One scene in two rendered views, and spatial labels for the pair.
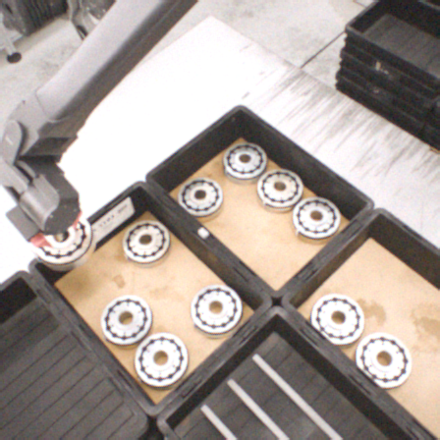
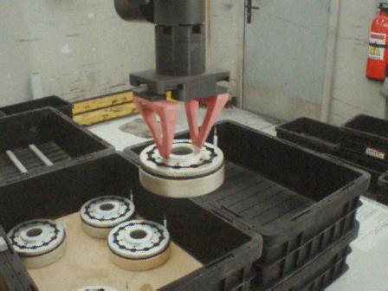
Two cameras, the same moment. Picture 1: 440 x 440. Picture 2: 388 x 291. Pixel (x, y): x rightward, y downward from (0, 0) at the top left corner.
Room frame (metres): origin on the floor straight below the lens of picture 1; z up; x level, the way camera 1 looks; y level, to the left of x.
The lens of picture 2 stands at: (0.91, 0.27, 1.25)
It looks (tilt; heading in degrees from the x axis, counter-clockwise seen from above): 23 degrees down; 179
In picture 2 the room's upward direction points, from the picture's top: straight up
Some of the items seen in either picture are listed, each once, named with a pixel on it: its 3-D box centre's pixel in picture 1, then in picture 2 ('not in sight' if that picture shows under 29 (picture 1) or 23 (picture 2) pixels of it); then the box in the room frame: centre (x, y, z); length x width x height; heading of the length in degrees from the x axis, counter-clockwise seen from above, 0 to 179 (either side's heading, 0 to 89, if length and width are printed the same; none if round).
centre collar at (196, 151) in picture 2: (61, 236); (181, 152); (0.46, 0.27, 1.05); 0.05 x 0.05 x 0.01
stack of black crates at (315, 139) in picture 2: not in sight; (313, 158); (-1.14, 1.01, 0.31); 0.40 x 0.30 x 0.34; 40
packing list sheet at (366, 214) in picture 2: not in sight; (336, 209); (0.04, 0.67, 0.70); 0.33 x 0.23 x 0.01; 40
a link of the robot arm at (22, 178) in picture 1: (25, 181); (176, 2); (0.45, 0.27, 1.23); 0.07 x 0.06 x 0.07; 39
